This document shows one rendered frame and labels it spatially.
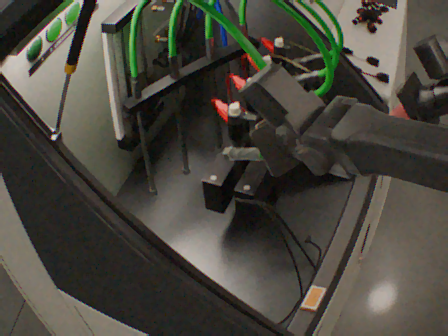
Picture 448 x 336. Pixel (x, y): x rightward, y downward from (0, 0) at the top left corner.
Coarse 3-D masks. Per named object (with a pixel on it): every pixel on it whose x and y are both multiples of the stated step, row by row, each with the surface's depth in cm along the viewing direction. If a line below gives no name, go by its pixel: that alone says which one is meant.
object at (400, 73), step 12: (324, 0) 150; (336, 0) 160; (324, 12) 149; (336, 12) 161; (396, 72) 146; (396, 84) 150; (396, 96) 158; (384, 180) 180; (384, 192) 201; (372, 228) 186; (360, 264) 189
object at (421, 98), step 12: (408, 84) 83; (420, 84) 86; (432, 84) 80; (408, 96) 83; (420, 96) 82; (432, 96) 79; (420, 108) 83; (432, 108) 80; (420, 120) 84; (432, 120) 86
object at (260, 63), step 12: (144, 0) 93; (192, 0) 83; (216, 12) 81; (132, 24) 101; (228, 24) 81; (132, 36) 104; (240, 36) 81; (132, 48) 107; (252, 48) 81; (132, 60) 109; (252, 60) 81; (264, 60) 81; (132, 72) 112
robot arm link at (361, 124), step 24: (336, 96) 66; (336, 120) 63; (360, 120) 59; (384, 120) 55; (408, 120) 53; (336, 144) 60; (360, 144) 57; (384, 144) 53; (408, 144) 50; (432, 144) 46; (336, 168) 64; (360, 168) 60; (384, 168) 56; (408, 168) 51; (432, 168) 47
